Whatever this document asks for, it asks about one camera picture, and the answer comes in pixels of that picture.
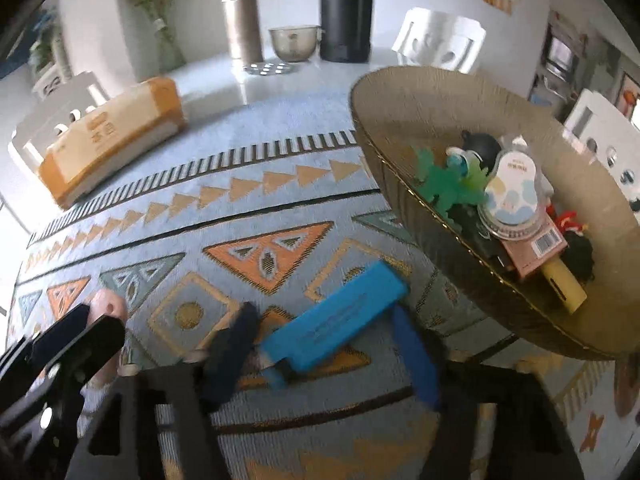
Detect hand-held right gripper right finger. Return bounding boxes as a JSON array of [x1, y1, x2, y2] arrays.
[[390, 304, 586, 480]]

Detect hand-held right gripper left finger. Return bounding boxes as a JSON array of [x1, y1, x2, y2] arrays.
[[65, 302, 261, 480]]

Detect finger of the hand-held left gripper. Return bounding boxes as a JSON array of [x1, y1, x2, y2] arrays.
[[29, 315, 126, 432], [0, 304, 92, 377]]

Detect pink toy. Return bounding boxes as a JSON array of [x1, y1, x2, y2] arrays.
[[87, 287, 130, 393]]

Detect blue box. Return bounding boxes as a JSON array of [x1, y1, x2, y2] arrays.
[[259, 260, 411, 375]]

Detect brown woven bowl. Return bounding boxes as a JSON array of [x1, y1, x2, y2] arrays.
[[349, 65, 640, 361]]

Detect pink box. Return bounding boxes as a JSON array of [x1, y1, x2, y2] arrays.
[[500, 217, 568, 281]]

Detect patterned table mat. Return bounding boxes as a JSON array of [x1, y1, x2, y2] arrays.
[[0, 130, 626, 480]]

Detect yellow marker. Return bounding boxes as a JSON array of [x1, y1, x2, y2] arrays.
[[542, 259, 588, 315]]

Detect green toy dinosaur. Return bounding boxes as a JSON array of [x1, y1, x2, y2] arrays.
[[411, 146, 493, 221]]

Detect round printed packet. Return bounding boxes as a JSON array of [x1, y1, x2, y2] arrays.
[[480, 152, 546, 241]]

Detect black and red toy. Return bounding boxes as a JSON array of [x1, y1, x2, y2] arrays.
[[547, 205, 596, 281]]

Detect orange tissue pack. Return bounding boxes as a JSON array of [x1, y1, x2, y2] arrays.
[[37, 77, 185, 211]]

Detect small white blue bottle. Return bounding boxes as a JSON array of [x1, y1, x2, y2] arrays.
[[445, 147, 481, 177]]

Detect white dining chair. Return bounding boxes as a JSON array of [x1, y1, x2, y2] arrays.
[[562, 87, 640, 211], [391, 7, 487, 75], [7, 71, 111, 171]]

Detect black round toy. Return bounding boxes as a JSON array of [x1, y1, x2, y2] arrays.
[[460, 131, 501, 166]]

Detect white plant stand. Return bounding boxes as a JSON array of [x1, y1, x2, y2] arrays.
[[30, 30, 73, 96]]

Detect dark blue furniture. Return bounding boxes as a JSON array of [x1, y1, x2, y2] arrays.
[[0, 7, 51, 78]]

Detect perforated steel lid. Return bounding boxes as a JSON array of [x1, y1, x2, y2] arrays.
[[243, 60, 292, 77]]

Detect small steel bowl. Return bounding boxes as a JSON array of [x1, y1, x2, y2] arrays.
[[268, 25, 322, 63]]

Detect steel thermos bottle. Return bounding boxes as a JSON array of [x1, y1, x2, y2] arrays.
[[221, 0, 264, 63]]

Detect green plant in glass vase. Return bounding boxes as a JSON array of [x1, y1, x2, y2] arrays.
[[115, 0, 193, 73]]

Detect window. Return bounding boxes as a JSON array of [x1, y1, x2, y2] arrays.
[[617, 72, 640, 126]]

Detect large black flask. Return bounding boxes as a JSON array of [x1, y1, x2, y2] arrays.
[[318, 0, 375, 63]]

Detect cluttered wall shelf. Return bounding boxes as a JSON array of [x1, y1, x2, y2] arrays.
[[530, 10, 591, 106]]

